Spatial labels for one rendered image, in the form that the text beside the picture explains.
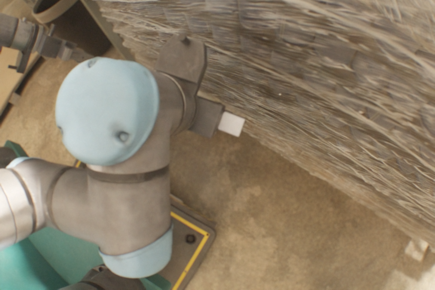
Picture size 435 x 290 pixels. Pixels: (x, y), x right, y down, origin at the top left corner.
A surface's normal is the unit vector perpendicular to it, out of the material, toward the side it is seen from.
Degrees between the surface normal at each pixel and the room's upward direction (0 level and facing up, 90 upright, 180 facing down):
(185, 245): 0
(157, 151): 68
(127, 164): 33
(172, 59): 25
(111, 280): 73
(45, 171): 44
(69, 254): 0
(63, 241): 0
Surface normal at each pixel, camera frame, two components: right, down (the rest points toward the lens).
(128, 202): 0.29, 0.11
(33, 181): 0.73, -0.67
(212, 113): -0.12, 0.10
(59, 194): -0.09, -0.47
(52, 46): 0.78, 0.48
